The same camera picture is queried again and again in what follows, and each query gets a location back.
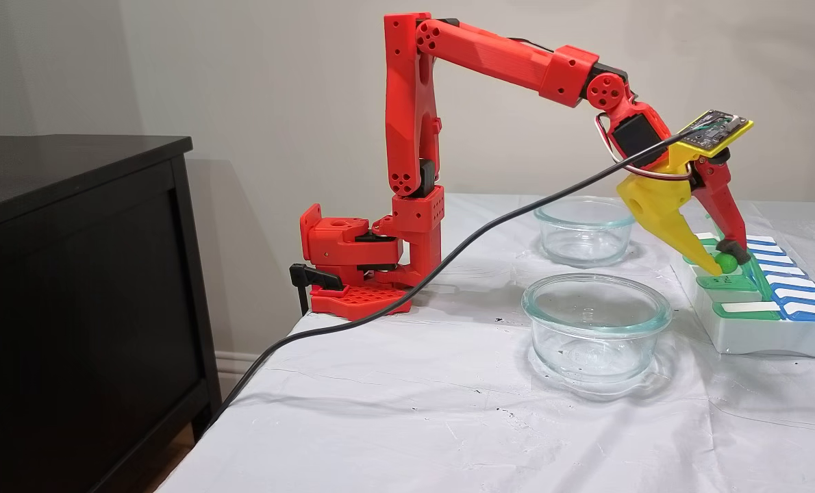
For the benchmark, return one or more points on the green ball pill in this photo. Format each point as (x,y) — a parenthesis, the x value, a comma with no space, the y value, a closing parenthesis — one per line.
(726,263)

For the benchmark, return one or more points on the glass bowl with teal rim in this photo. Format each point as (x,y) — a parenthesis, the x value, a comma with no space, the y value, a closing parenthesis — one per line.
(585,246)
(551,356)

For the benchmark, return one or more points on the weekly pill organizer box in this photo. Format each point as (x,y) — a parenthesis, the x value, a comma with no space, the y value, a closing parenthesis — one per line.
(757,335)

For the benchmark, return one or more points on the white tablecloth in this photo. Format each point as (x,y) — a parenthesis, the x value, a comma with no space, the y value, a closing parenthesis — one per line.
(414,424)

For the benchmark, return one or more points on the black table clamp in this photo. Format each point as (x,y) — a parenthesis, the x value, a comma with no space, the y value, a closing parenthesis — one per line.
(311,275)

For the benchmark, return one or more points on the black wooden cabinet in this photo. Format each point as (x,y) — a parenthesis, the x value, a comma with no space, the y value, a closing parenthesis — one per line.
(72,308)

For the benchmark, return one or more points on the black camera board yellow holder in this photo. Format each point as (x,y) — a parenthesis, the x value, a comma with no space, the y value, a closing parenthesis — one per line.
(712,133)

